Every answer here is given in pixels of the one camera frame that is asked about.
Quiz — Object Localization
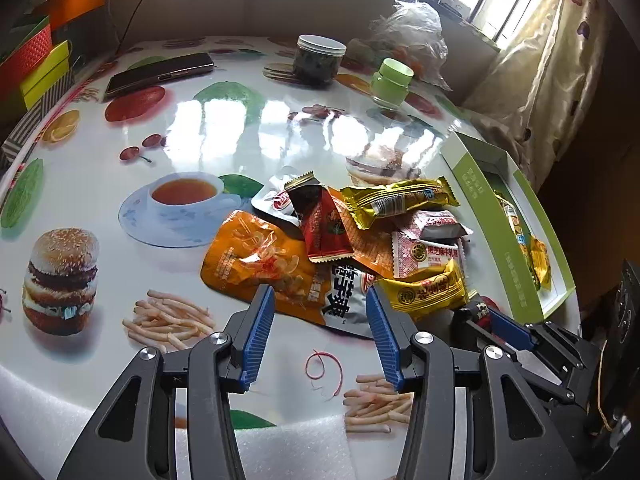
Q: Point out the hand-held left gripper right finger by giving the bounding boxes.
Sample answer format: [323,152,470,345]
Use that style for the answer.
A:
[365,289,586,480]

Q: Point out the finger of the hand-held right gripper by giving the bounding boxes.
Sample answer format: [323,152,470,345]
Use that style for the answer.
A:
[487,307,598,378]
[452,305,578,406]

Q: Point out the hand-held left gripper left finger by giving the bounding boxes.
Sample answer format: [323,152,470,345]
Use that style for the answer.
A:
[57,284,277,480]

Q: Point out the white red snack packet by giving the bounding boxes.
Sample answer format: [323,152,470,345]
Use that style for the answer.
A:
[391,230,464,282]
[400,210,474,257]

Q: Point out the green and white cardboard box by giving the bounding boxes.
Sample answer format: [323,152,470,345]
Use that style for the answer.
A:
[440,131,577,326]

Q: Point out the long gold snack bar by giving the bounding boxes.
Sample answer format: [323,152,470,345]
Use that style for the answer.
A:
[492,190,531,267]
[340,176,460,231]

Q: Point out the white packet with black characters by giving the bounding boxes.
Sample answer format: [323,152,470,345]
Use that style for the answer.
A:
[319,259,387,342]
[250,166,302,227]

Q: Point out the red rubber band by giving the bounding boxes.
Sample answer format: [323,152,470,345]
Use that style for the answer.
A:
[305,350,345,401]

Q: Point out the small yellow snack packet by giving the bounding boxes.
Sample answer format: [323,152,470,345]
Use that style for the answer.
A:
[527,235,554,293]

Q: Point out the orange checked snack packet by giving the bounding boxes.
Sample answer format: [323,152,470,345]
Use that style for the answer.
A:
[345,195,401,282]

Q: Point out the dark patterned panel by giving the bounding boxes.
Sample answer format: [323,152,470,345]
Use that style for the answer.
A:
[617,259,640,361]

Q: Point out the brown wooden cabinet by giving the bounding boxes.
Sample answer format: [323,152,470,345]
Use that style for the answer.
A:
[537,85,640,286]

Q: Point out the beige cloth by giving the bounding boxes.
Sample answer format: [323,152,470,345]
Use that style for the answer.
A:
[462,102,538,186]

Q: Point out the printed plastic tablecloth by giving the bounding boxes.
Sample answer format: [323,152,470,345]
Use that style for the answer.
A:
[0,35,583,480]

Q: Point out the small green jar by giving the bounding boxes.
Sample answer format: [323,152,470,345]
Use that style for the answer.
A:
[370,58,415,110]

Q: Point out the clear jar with white lid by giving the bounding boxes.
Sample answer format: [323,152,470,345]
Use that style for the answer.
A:
[292,34,347,90]

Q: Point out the beige patterned curtain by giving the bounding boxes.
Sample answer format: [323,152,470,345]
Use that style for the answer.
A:
[480,0,608,161]

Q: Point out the black smartphone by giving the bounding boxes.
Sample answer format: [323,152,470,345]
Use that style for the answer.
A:
[103,52,215,101]

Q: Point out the clear plastic bag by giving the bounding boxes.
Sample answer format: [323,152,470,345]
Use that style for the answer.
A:
[345,0,451,93]

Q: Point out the black and white striped box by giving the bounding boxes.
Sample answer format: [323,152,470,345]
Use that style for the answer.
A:
[0,75,76,161]

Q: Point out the yellow-green box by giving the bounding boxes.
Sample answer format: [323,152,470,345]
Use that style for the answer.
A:
[20,40,71,111]

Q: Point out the red textured box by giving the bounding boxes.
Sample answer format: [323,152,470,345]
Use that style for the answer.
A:
[0,25,53,106]

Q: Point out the yellow cord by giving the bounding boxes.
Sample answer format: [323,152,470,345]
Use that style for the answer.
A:
[592,340,616,433]

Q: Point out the dark cable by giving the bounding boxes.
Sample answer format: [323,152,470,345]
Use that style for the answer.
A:
[117,0,161,56]

